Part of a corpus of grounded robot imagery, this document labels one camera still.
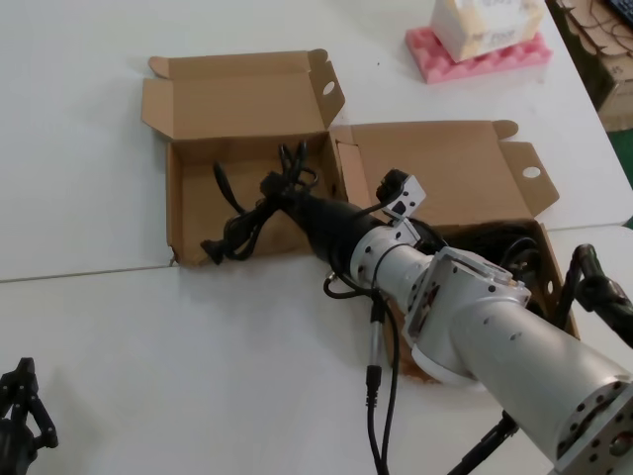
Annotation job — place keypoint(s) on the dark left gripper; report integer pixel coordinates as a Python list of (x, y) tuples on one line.
[(15, 447)]

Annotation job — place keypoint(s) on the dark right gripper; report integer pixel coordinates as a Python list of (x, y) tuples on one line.
[(336, 227)]

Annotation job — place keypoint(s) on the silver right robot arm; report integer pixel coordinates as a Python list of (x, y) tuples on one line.
[(519, 346)]

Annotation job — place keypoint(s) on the cardboard box with torn corner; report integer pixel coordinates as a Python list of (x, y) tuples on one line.
[(207, 114)]

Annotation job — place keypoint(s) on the open brown cardboard box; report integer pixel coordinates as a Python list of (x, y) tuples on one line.
[(445, 163)]

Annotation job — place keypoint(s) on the pink foam pad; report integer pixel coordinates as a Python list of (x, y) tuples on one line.
[(445, 69)]

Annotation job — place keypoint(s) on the white paper carton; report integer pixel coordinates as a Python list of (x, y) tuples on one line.
[(470, 29)]

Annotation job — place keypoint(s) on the brown cardboard carton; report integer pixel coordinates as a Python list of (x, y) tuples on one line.
[(613, 74)]

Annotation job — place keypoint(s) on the dark keyboard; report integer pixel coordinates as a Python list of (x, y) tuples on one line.
[(623, 7)]

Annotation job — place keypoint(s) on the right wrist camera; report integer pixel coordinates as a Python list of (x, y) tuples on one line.
[(408, 195)]

